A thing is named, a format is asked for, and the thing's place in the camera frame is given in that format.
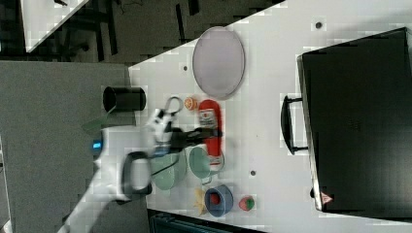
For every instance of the red toy inside blue cup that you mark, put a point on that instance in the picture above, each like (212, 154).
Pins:
(215, 199)

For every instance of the green mug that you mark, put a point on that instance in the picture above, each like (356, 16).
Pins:
(204, 166)

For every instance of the black toaster oven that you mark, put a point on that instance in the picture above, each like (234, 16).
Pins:
(356, 100)

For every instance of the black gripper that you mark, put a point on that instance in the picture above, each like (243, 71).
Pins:
(181, 140)

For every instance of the blue cup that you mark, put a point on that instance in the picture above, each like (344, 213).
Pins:
(226, 201)

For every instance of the black utensil holder cup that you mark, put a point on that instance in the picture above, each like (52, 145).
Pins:
(124, 99)

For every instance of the red ketchup bottle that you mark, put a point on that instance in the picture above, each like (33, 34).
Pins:
(210, 117)

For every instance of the lilac round plate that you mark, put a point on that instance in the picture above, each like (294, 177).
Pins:
(218, 62)

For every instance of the yellow banana toy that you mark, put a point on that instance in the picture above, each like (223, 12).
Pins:
(199, 203)

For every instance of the green perforated strainer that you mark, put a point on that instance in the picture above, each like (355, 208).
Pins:
(169, 170)

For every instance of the orange slice toy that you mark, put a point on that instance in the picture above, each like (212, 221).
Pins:
(190, 103)

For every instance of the red strawberry toy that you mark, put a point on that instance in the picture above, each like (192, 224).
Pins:
(246, 203)

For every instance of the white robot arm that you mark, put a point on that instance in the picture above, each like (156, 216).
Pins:
(124, 164)

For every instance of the green spatula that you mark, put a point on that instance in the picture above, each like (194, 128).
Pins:
(97, 122)

